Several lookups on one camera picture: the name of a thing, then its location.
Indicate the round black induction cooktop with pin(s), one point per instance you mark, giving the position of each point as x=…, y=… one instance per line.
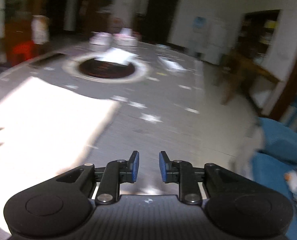
x=88, y=67

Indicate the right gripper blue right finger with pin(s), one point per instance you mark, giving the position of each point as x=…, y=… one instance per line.
x=169, y=169

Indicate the white refrigerator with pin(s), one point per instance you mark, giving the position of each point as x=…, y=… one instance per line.
x=216, y=41

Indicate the red plastic stool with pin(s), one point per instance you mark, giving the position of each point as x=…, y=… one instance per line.
x=23, y=51

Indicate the white patterned paper bag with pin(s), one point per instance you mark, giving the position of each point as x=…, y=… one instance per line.
x=40, y=29

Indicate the white tissue sheet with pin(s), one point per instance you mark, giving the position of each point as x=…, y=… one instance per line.
x=118, y=56

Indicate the pink tissue box rear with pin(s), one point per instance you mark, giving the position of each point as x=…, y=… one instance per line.
x=125, y=38

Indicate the cream sweater garment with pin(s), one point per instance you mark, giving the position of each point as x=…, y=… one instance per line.
x=45, y=130

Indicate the dark wooden display cabinet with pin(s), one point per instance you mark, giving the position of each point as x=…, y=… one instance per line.
x=256, y=34

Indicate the water dispenser with bottle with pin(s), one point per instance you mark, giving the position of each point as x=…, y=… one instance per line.
x=196, y=39

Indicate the black smartphone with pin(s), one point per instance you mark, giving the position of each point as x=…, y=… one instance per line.
x=46, y=60

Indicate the blue sofa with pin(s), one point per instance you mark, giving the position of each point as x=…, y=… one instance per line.
x=268, y=153

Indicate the dark entrance door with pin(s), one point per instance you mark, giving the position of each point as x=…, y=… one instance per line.
x=158, y=20

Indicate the dark wooden side table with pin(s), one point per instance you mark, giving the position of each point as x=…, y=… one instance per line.
x=240, y=73

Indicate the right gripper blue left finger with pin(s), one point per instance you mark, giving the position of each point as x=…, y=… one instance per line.
x=128, y=169

